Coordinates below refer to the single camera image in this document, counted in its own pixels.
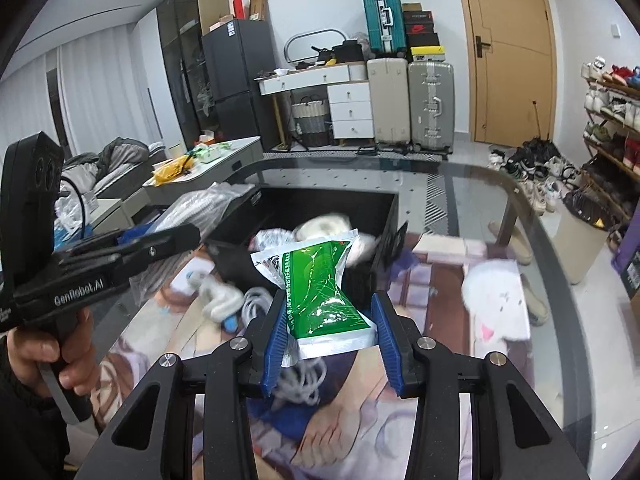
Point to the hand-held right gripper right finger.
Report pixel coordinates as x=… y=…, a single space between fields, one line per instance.
x=390 y=345

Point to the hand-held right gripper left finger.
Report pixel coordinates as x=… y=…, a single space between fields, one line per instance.
x=276 y=345

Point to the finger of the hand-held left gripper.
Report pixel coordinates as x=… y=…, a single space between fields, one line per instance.
x=165 y=246
x=135 y=235

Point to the green and white packet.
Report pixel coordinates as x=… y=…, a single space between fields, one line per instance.
x=320 y=295

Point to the white printed mailer bag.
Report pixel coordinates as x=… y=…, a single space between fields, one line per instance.
x=275 y=237

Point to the black storage box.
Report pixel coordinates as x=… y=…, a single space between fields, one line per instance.
x=320 y=205

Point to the person's left hand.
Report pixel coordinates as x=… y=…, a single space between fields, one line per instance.
x=30 y=355

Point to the grey side table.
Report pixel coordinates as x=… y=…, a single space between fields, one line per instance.
x=112 y=212

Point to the clear plastic bag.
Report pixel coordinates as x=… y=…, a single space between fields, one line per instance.
x=70 y=210

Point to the yellow bag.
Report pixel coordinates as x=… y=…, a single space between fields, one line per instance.
x=170 y=172

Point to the white fabric bundle blue tip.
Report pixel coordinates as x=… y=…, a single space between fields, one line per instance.
x=217 y=300

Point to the printed cartoon table mat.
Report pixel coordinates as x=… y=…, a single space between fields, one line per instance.
x=440 y=290

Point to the grey jacket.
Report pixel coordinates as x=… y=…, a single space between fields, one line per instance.
x=120 y=157

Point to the blue plastic piece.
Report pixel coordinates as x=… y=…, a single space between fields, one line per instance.
x=406 y=259

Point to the green and white pack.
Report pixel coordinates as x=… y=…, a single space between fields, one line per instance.
x=210 y=152

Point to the grey coffee table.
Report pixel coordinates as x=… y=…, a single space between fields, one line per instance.
x=230 y=160

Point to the white curtains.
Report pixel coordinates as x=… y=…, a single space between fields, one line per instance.
x=100 y=95

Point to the wicker basket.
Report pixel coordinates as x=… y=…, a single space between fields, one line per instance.
x=310 y=117

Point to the dark glass cabinet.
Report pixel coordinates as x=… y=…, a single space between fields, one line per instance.
x=182 y=45

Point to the black refrigerator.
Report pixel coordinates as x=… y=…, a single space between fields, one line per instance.
x=235 y=60

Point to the trash bin with black bag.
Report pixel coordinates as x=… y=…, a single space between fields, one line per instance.
x=585 y=240

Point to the flat cardboard box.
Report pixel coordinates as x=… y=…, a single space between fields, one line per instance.
x=220 y=25

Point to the pile of shoes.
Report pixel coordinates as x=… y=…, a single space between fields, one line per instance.
x=535 y=170

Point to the white dressing desk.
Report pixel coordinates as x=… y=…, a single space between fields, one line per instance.
x=350 y=110

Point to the beige suitcase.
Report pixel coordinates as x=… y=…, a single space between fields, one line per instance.
x=387 y=102

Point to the silver suitcase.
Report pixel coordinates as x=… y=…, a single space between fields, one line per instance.
x=430 y=105

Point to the oval mirror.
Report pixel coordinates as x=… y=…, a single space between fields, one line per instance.
x=295 y=40

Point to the purple box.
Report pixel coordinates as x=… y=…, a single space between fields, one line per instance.
x=627 y=265

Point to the red package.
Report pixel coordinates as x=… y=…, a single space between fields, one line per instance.
x=239 y=6

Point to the open cardboard box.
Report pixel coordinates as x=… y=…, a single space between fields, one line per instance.
x=257 y=6

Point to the black bag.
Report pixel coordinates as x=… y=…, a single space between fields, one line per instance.
x=346 y=51

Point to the yellow and black shoe box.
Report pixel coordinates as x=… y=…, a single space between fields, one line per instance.
x=427 y=55

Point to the large black shoe box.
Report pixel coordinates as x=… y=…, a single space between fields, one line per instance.
x=424 y=40

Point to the wooden door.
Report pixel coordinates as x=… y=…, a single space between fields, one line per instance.
x=510 y=60

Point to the teal suitcase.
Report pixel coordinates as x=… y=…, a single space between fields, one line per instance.
x=382 y=22

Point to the wooden shoe rack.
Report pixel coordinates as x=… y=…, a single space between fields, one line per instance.
x=612 y=125

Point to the red and black shoe box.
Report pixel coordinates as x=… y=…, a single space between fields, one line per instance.
x=419 y=27

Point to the brown shoe box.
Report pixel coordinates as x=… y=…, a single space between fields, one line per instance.
x=412 y=7

